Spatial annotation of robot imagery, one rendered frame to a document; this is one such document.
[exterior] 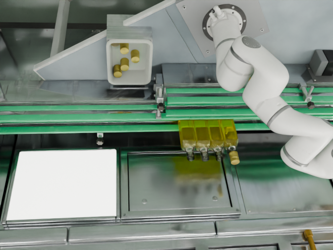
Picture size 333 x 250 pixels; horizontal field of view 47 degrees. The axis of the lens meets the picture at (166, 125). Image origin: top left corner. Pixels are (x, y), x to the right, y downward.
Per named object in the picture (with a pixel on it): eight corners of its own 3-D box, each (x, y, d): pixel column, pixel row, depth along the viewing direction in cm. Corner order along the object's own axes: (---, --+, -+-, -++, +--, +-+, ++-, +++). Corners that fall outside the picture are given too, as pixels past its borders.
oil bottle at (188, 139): (176, 114, 169) (181, 154, 156) (177, 105, 165) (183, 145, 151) (189, 113, 170) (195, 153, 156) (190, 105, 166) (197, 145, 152)
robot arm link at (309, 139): (257, 134, 112) (293, 171, 106) (286, 99, 104) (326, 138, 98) (279, 127, 122) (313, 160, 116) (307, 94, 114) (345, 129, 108)
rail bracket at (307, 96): (295, 86, 163) (305, 109, 154) (301, 73, 157) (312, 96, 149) (305, 86, 163) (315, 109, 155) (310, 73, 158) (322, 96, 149)
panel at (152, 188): (18, 153, 165) (3, 227, 143) (16, 148, 162) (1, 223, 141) (224, 148, 175) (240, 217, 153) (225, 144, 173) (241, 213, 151)
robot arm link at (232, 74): (209, 60, 129) (214, 93, 119) (225, 28, 120) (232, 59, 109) (236, 66, 132) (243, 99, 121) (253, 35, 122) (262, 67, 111)
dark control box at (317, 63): (307, 63, 170) (314, 76, 165) (314, 48, 164) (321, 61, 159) (325, 63, 171) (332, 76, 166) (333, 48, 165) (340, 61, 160)
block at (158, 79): (152, 89, 166) (153, 101, 161) (153, 73, 159) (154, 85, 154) (160, 89, 166) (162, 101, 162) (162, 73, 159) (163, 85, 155)
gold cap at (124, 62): (120, 57, 157) (120, 64, 154) (129, 57, 157) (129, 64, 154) (120, 64, 159) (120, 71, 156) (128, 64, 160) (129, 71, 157)
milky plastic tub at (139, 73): (108, 70, 164) (108, 85, 158) (106, 26, 147) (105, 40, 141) (149, 70, 166) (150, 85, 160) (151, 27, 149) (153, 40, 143)
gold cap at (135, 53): (130, 49, 154) (130, 56, 151) (139, 49, 154) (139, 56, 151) (130, 56, 157) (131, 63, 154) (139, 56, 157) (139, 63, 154)
